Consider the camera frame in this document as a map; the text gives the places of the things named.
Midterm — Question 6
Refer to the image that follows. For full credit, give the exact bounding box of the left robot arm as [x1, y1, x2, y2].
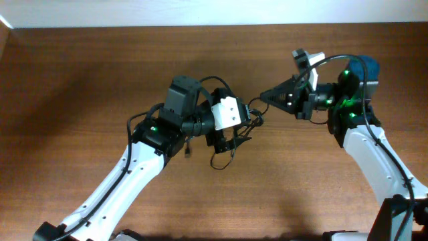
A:
[33, 76, 251, 241]

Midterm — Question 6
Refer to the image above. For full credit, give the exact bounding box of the black cable bundle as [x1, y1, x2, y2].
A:
[185, 106, 265, 171]

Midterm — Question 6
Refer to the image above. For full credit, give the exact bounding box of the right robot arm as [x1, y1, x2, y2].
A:
[260, 50, 427, 240]

